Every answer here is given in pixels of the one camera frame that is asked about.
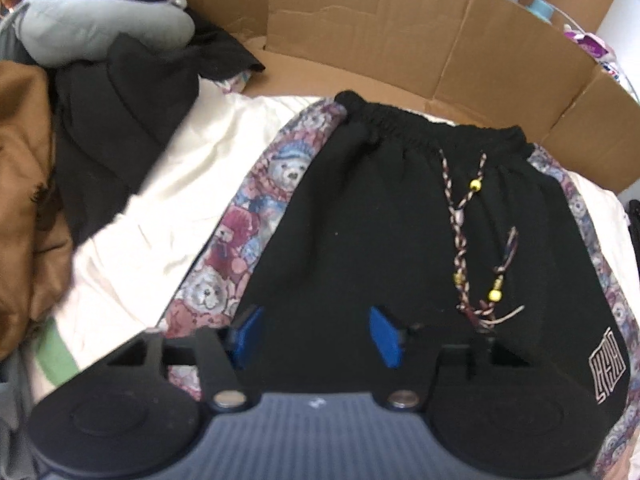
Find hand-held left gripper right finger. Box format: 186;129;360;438
368;304;532;412

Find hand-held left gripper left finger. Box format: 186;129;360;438
107;304;266;413

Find black shorts with bear print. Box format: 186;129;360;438
160;90;640;480

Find cream bear print bedsheet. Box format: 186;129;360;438
30;92;633;401

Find floral printed cloth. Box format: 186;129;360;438
210;67;253;96

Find black garment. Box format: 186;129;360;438
50;10;266;246

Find brown garment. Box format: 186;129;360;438
0;60;76;361

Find grey garment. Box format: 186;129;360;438
10;0;196;68

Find purple white packet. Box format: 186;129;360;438
562;25;618;61

